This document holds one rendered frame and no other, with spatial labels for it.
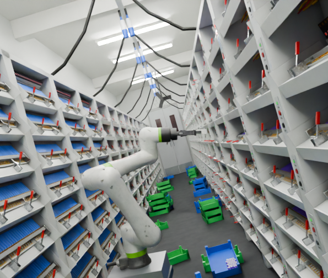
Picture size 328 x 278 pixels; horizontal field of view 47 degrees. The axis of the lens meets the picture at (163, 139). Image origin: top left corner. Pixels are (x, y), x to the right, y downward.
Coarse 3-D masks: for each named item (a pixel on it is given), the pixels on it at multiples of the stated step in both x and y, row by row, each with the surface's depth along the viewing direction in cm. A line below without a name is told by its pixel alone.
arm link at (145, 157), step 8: (144, 152) 229; (152, 152) 229; (120, 160) 218; (128, 160) 220; (136, 160) 223; (144, 160) 226; (152, 160) 230; (120, 168) 214; (128, 168) 218; (136, 168) 224
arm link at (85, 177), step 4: (104, 164) 211; (108, 164) 211; (92, 168) 206; (96, 168) 206; (84, 172) 205; (88, 172) 202; (84, 176) 202; (88, 176) 200; (84, 180) 202; (88, 180) 199; (84, 184) 203; (88, 184) 200; (88, 188) 203; (92, 188) 201
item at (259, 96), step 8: (264, 72) 144; (264, 80) 129; (256, 88) 189; (264, 88) 144; (240, 96) 189; (248, 96) 187; (256, 96) 171; (264, 96) 140; (240, 104) 189; (248, 104) 172; (256, 104) 158; (264, 104) 147; (248, 112) 181
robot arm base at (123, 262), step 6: (120, 258) 219; (126, 258) 218; (132, 258) 215; (138, 258) 214; (144, 258) 216; (150, 258) 221; (108, 264) 221; (114, 264) 220; (120, 264) 218; (126, 264) 217; (132, 264) 214; (138, 264) 213; (144, 264) 214
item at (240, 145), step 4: (236, 132) 259; (240, 132) 259; (232, 136) 259; (236, 136) 257; (244, 136) 199; (232, 144) 259; (236, 144) 239; (240, 144) 223; (244, 144) 210; (236, 148) 252; (240, 148) 235; (244, 148) 220; (248, 148) 207
